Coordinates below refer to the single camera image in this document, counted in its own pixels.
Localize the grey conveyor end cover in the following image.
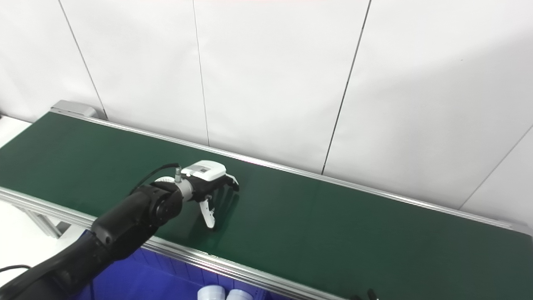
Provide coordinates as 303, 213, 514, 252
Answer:
50, 100, 99, 119

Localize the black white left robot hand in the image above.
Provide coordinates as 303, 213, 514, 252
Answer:
182, 160, 240, 230

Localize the aluminium conveyor leg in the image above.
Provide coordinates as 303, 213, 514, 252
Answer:
23, 205, 72, 239

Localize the blue bin with white rings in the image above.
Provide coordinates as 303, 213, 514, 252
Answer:
75, 231, 275, 300

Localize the green conveyor belt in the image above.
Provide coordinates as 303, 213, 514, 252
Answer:
0, 100, 533, 300
0, 112, 533, 300

